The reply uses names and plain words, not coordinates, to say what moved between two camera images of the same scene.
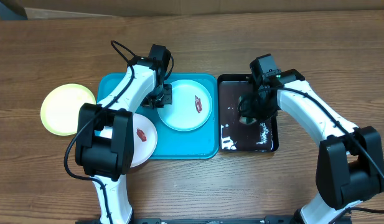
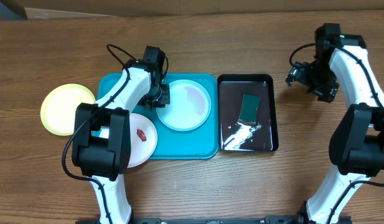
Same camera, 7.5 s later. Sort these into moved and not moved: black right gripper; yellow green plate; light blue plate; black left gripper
Moved: black right gripper
Not moved: black left gripper; light blue plate; yellow green plate
